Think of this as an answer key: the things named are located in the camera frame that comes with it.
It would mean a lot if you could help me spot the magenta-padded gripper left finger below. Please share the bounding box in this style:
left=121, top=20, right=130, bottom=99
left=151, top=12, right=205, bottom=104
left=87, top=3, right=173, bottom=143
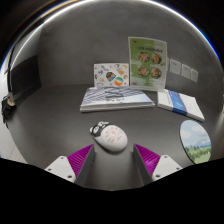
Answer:
left=44, top=143, right=97, bottom=188

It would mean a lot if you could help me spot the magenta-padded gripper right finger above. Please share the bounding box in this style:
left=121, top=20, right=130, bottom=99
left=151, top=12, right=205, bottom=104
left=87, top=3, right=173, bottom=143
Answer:
left=132, top=143, right=183, bottom=186

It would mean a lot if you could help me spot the white panda-face computer mouse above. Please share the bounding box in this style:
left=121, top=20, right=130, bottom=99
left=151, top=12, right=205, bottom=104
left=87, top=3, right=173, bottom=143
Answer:
left=89, top=120, right=129, bottom=153

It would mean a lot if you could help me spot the round landscape-print mouse pad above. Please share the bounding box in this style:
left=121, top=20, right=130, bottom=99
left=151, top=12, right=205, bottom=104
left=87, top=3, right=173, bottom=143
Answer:
left=179, top=119, right=213, bottom=165

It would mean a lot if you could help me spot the white book with blue band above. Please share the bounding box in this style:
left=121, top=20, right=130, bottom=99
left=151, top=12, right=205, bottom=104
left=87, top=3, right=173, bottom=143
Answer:
left=156, top=88, right=206, bottom=123

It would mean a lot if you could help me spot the striped-cover book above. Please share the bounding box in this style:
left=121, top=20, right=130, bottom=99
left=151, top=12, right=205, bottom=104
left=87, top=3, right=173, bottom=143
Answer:
left=79, top=86, right=156, bottom=113

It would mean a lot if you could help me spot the white sticker sheet card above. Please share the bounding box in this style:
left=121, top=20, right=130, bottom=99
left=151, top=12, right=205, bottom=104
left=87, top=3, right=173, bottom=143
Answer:
left=93, top=62, right=130, bottom=88

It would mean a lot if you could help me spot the green food poster stand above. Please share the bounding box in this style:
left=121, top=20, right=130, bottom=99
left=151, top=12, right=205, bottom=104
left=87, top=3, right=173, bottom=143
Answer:
left=127, top=36, right=168, bottom=92

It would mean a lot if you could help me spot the white wall socket plate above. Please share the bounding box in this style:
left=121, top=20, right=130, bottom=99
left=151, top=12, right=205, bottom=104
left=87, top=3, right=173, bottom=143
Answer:
left=180, top=63, right=192, bottom=80
left=190, top=68, right=199, bottom=83
left=169, top=59, right=182, bottom=76

